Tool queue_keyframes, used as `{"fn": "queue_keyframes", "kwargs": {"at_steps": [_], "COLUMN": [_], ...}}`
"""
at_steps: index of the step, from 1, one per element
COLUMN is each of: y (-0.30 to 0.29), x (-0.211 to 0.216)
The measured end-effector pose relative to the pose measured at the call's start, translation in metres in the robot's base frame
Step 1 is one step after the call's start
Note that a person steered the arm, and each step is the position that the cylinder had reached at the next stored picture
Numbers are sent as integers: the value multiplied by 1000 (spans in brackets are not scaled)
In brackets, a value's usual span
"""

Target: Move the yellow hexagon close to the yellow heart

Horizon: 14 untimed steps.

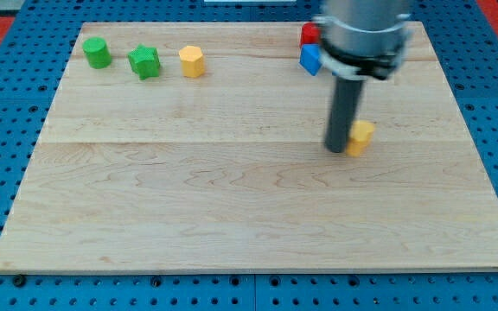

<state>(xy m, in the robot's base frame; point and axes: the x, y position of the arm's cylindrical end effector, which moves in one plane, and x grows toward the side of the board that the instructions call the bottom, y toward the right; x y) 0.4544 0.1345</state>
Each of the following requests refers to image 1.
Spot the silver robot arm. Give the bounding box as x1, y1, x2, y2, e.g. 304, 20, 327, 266
312, 0, 412, 153

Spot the red block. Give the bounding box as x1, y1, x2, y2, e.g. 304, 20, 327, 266
299, 22, 321, 48

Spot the wooden board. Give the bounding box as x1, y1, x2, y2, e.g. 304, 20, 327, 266
0, 22, 498, 275

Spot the blue block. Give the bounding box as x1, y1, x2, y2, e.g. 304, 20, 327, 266
299, 43, 322, 76

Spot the yellow hexagon block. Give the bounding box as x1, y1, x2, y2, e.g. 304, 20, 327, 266
178, 46, 205, 78

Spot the yellow heart block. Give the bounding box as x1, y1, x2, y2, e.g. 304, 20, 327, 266
345, 120, 375, 157

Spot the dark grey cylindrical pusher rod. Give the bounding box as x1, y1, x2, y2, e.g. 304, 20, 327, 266
324, 77, 364, 153

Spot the green star block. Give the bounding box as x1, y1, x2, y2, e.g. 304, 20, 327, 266
127, 44, 161, 80

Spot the green cylinder block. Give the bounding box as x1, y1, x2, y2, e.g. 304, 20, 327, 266
82, 37, 112, 69

